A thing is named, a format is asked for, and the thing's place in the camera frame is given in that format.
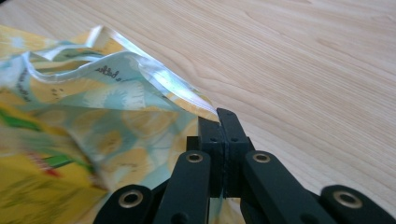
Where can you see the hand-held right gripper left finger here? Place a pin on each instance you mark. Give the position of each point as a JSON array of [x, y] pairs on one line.
[[211, 155]]

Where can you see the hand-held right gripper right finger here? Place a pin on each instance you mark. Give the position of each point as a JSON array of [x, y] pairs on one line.
[[235, 137]]

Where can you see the orange print fabric bag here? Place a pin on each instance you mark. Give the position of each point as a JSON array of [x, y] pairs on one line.
[[93, 130]]

